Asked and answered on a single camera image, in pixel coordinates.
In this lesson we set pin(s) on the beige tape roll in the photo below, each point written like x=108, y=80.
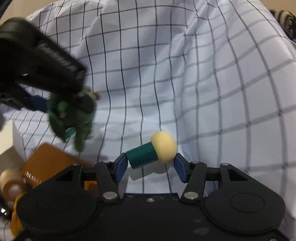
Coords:
x=11, y=180

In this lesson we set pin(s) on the striped dark cloth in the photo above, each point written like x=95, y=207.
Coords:
x=285, y=19

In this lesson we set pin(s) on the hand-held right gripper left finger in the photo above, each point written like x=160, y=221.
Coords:
x=121, y=169

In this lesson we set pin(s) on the brown leather case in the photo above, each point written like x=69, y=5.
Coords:
x=50, y=160

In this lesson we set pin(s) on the checked white bed sheet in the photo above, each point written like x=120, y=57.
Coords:
x=185, y=69

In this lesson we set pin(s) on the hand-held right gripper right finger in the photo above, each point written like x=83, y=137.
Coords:
x=180, y=169

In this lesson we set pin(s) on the white cardboard box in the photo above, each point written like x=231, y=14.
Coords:
x=17, y=141

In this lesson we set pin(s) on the green and cream mushroom toy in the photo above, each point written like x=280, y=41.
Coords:
x=161, y=146

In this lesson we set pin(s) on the green plush toy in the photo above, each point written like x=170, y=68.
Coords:
x=57, y=117

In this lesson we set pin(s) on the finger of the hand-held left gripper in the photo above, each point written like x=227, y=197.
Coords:
x=84, y=102
x=38, y=103

